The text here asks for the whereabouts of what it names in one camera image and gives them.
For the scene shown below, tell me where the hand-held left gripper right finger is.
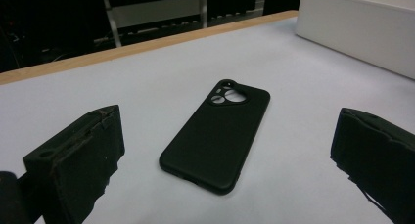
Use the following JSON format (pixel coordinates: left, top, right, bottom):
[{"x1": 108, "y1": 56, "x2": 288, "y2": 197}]
[{"x1": 329, "y1": 107, "x2": 415, "y2": 224}]

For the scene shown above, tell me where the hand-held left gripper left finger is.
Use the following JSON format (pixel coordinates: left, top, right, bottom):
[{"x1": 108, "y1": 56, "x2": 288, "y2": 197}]
[{"x1": 23, "y1": 104, "x2": 126, "y2": 224}]

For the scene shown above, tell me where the long white plastic bin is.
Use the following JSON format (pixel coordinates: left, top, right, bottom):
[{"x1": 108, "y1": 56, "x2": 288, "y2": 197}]
[{"x1": 296, "y1": 0, "x2": 415, "y2": 81}]

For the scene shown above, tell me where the black phone case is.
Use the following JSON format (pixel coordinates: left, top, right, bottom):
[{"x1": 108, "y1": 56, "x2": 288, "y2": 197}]
[{"x1": 159, "y1": 78, "x2": 271, "y2": 196}]

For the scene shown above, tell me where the white metal stand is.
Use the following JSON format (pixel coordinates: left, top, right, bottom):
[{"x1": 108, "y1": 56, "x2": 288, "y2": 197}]
[{"x1": 99, "y1": 0, "x2": 209, "y2": 49}]

